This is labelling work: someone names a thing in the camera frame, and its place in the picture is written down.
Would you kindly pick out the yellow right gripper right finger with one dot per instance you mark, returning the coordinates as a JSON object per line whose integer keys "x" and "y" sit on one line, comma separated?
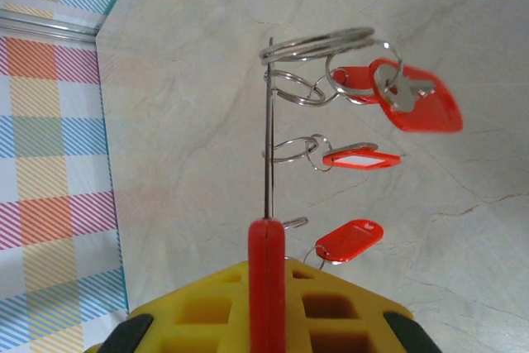
{"x": 330, "y": 311}

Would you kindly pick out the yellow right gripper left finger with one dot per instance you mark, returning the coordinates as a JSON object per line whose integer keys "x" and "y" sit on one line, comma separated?
{"x": 198, "y": 311}

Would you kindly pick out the plain red key tag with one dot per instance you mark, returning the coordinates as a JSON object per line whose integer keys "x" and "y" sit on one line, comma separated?
{"x": 351, "y": 76}
{"x": 351, "y": 241}
{"x": 434, "y": 117}

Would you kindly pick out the red key tag white label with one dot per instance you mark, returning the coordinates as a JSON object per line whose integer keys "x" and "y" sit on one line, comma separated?
{"x": 384, "y": 159}

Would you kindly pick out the silver key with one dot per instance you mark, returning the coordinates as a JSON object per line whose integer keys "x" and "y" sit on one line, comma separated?
{"x": 401, "y": 96}

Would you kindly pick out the aluminium corner post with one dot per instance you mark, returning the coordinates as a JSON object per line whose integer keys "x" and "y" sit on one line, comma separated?
{"x": 41, "y": 24}

